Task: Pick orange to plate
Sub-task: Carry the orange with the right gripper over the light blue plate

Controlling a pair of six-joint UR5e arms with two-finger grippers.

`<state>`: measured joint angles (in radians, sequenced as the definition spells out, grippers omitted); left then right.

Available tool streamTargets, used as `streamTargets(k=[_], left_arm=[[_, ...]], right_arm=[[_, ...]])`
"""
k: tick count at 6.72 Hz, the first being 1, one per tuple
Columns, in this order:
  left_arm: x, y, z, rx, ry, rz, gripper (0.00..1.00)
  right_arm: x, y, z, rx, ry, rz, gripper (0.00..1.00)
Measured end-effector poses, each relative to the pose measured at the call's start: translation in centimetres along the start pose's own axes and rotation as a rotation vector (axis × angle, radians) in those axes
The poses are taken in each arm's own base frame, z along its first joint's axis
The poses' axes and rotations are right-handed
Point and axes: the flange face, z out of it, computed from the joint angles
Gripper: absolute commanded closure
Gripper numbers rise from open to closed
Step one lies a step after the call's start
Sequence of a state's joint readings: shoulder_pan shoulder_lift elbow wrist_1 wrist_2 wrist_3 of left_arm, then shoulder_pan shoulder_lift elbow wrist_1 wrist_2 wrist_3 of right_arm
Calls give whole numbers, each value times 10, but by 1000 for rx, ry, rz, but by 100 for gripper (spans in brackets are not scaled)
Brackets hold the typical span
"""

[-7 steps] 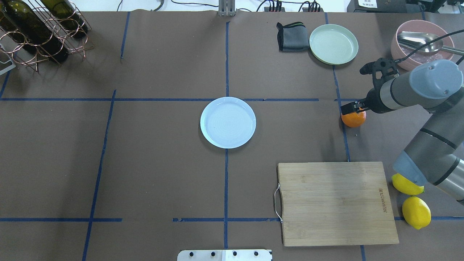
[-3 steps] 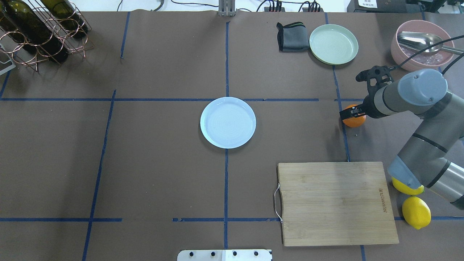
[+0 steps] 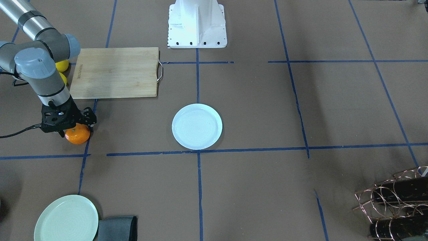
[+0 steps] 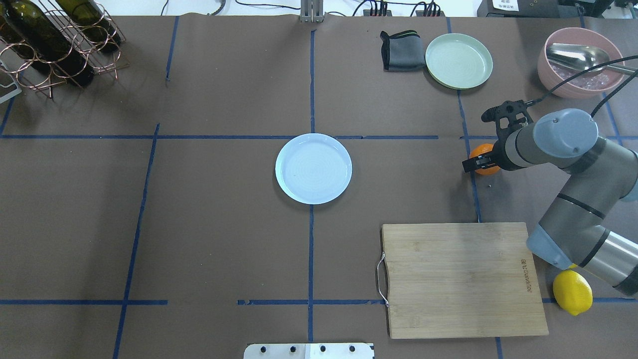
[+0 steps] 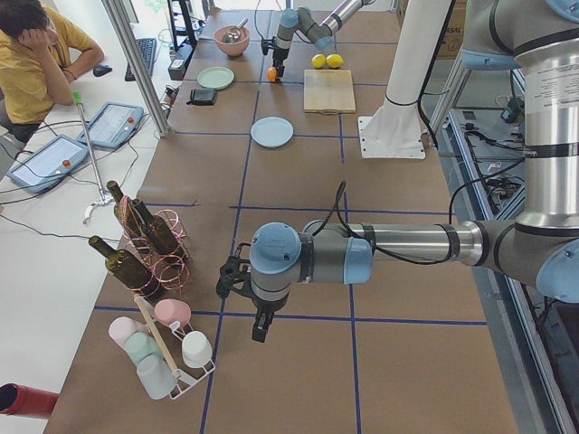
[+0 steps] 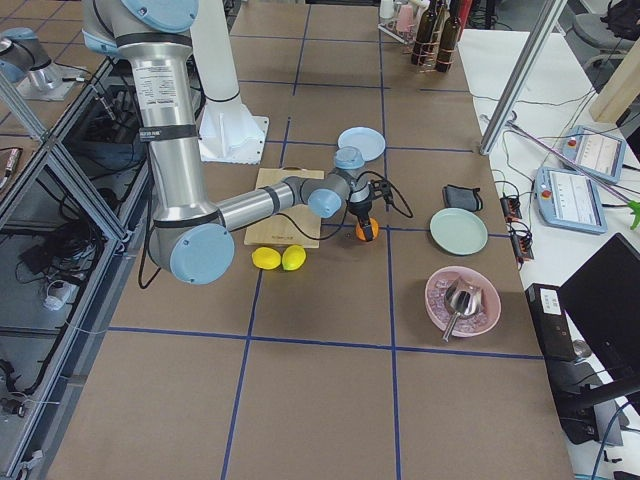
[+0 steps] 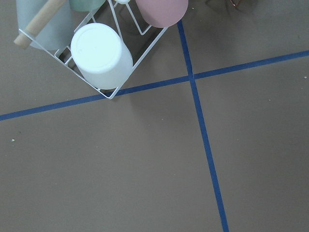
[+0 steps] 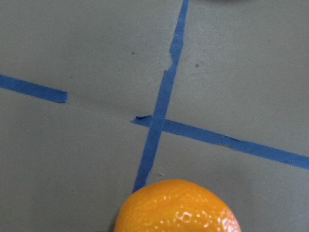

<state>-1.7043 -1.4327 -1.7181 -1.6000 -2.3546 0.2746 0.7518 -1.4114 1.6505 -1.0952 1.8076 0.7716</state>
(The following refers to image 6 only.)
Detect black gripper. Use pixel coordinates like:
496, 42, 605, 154
348, 193, 375, 241

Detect orange mandarin fruit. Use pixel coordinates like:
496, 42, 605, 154
355, 218, 379, 242

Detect light blue plate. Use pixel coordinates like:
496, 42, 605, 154
337, 126, 386, 162

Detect second robot base floor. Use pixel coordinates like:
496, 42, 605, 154
1, 27, 75, 101

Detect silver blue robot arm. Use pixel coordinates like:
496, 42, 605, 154
83, 1, 374, 284

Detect light green plate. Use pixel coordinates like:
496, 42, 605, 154
429, 208, 488, 256

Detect bamboo cutting board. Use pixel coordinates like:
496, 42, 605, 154
244, 168, 325, 249

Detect yellow lemon near board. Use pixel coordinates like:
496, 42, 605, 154
281, 245, 307, 271

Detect dark grey folded cloth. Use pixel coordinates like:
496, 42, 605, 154
442, 184, 483, 212

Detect yellow lemon far side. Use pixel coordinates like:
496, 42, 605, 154
251, 247, 281, 270

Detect steel ice scoop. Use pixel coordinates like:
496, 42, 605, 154
442, 277, 483, 342

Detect pink bowl with ice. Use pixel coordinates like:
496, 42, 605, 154
424, 266, 501, 341

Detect black power strip orange plugs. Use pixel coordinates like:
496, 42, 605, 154
500, 195, 534, 269

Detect dark green wine bottle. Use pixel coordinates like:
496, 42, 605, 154
435, 0, 461, 73
411, 1, 438, 65

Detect black computer tower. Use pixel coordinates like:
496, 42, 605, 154
525, 283, 577, 362

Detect blue teach pendant tablet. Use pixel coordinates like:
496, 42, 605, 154
534, 166, 607, 235
562, 125, 627, 184

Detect pink cup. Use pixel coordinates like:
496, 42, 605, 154
396, 4, 414, 33

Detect white cup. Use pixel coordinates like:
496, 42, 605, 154
379, 0, 395, 21

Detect black computer monitor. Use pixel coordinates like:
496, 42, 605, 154
559, 233, 639, 409

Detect metal reacher grabber stick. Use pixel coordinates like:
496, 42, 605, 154
506, 121, 639, 235

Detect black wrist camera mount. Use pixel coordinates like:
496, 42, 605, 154
369, 180, 395, 206

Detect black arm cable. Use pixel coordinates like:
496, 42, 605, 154
137, 169, 415, 290

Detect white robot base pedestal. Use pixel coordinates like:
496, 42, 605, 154
190, 1, 269, 165

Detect copper wire bottle rack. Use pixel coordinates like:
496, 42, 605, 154
417, 4, 449, 71

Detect white wire cup rack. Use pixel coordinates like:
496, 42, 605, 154
377, 19, 414, 46

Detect aluminium frame post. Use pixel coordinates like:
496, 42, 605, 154
479, 0, 567, 155

